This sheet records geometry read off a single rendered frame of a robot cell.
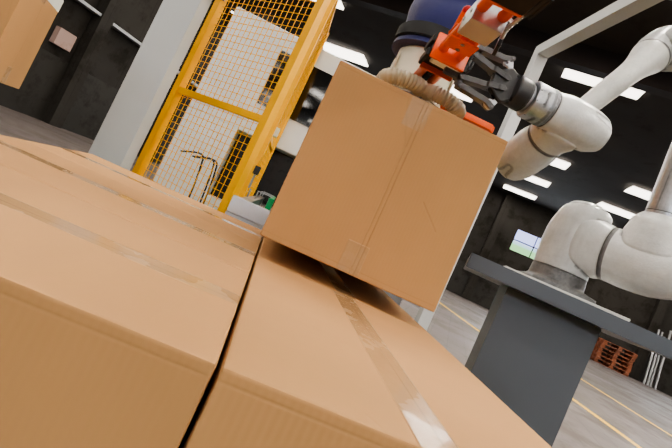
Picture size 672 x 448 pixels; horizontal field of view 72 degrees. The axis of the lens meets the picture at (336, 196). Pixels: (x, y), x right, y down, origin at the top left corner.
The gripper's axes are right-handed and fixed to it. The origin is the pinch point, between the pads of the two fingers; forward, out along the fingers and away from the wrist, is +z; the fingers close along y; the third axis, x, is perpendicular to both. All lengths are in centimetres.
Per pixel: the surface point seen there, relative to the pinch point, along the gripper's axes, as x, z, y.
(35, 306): -64, 33, 59
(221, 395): -64, 18, 59
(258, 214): 63, 24, 53
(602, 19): 251, -157, -201
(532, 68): 344, -157, -184
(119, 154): 130, 97, 59
